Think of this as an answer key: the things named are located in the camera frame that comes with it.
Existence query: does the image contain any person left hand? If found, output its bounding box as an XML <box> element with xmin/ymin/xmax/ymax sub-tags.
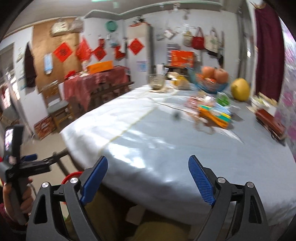
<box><xmin>3</xmin><ymin>179</ymin><xmax>34</xmax><ymax>223</ymax></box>

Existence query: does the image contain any red mesh trash basket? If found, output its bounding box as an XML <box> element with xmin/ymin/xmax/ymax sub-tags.
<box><xmin>61</xmin><ymin>171</ymin><xmax>84</xmax><ymax>205</ymax></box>

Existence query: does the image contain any red gift box on shelf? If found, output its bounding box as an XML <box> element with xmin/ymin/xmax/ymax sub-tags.
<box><xmin>171</xmin><ymin>50</ymin><xmax>195</xmax><ymax>68</ymax></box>

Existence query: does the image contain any orange fruit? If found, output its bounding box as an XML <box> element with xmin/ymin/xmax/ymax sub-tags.
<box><xmin>202</xmin><ymin>66</ymin><xmax>215</xmax><ymax>78</ymax></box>
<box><xmin>214</xmin><ymin>68</ymin><xmax>229</xmax><ymax>84</ymax></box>

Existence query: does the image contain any white tablecloth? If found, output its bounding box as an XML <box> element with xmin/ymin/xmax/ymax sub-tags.
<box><xmin>61</xmin><ymin>86</ymin><xmax>295</xmax><ymax>225</ymax></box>

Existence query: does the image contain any orange long box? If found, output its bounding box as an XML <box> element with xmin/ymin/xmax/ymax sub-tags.
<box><xmin>87</xmin><ymin>60</ymin><xmax>113</xmax><ymax>74</ymax></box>

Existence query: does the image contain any blue glass fruit bowl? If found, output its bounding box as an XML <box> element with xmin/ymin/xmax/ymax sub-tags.
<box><xmin>187</xmin><ymin>68</ymin><xmax>229</xmax><ymax>94</ymax></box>

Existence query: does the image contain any dark wooden bench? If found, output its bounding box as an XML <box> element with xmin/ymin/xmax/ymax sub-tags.
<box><xmin>90</xmin><ymin>81</ymin><xmax>134</xmax><ymax>105</ymax></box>

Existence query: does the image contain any dark red curtain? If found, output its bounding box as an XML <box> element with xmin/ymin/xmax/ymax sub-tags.
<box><xmin>254</xmin><ymin>3</ymin><xmax>285</xmax><ymax>101</ymax></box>

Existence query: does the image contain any yellow pomelo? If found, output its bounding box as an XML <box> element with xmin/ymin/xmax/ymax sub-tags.
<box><xmin>231</xmin><ymin>78</ymin><xmax>250</xmax><ymax>101</ymax></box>

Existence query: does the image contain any red plastic tablecloth table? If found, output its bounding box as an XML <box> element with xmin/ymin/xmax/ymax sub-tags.
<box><xmin>64</xmin><ymin>66</ymin><xmax>129</xmax><ymax>111</ymax></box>

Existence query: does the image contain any right orange fruit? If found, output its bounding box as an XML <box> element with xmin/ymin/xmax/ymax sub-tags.
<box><xmin>214</xmin><ymin>68</ymin><xmax>229</xmax><ymax>84</ymax></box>

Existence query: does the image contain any red long box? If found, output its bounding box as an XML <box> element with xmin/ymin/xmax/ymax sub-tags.
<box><xmin>255</xmin><ymin>108</ymin><xmax>285</xmax><ymax>142</ymax></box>

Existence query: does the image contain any wooden chair grey seat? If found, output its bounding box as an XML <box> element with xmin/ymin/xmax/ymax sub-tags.
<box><xmin>41</xmin><ymin>80</ymin><xmax>75</xmax><ymax>132</ymax></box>

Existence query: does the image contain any clear pink snack wrapper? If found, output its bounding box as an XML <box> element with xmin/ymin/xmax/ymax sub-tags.
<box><xmin>185</xmin><ymin>95</ymin><xmax>216</xmax><ymax>110</ymax></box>

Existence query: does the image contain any white refrigerator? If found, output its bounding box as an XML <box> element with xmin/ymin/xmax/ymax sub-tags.
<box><xmin>126</xmin><ymin>22</ymin><xmax>154</xmax><ymax>89</ymax></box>

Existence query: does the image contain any green snack bag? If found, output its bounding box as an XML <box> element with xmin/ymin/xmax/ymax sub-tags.
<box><xmin>216</xmin><ymin>92</ymin><xmax>230</xmax><ymax>106</ymax></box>

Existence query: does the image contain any red patterned cardboard box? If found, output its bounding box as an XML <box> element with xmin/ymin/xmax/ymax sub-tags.
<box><xmin>34</xmin><ymin>116</ymin><xmax>56</xmax><ymax>140</ymax></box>

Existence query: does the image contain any orange green paper carton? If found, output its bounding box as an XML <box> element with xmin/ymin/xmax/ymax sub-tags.
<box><xmin>198</xmin><ymin>103</ymin><xmax>231</xmax><ymax>129</ymax></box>

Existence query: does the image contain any left orange fruit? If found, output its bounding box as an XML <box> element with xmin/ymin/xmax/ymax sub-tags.
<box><xmin>202</xmin><ymin>66</ymin><xmax>215</xmax><ymax>78</ymax></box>

